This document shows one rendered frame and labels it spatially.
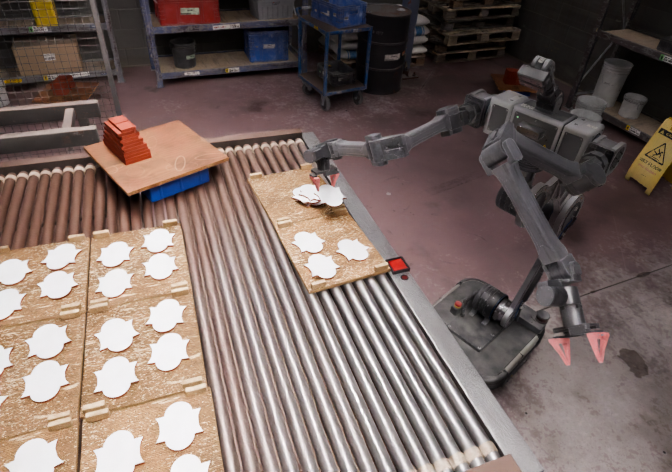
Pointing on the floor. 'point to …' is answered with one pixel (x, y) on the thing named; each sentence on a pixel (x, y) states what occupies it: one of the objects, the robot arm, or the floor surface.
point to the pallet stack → (468, 19)
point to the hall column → (412, 13)
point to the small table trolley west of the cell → (327, 61)
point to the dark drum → (383, 47)
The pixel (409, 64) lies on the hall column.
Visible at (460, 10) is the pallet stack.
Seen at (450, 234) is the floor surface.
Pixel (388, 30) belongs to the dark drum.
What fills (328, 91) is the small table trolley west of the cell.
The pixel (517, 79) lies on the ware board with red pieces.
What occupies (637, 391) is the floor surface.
